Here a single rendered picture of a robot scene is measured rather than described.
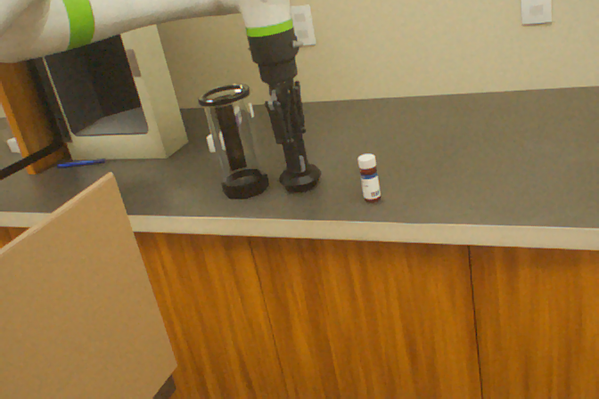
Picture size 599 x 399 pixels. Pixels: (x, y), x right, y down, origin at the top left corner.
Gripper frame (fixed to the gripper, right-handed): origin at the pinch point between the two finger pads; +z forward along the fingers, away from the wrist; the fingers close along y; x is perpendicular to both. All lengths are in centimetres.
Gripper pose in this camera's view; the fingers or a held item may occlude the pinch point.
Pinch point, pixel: (295, 152)
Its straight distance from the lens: 134.7
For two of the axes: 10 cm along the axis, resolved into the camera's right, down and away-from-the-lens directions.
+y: 3.6, -4.4, 8.2
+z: 1.8, 9.0, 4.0
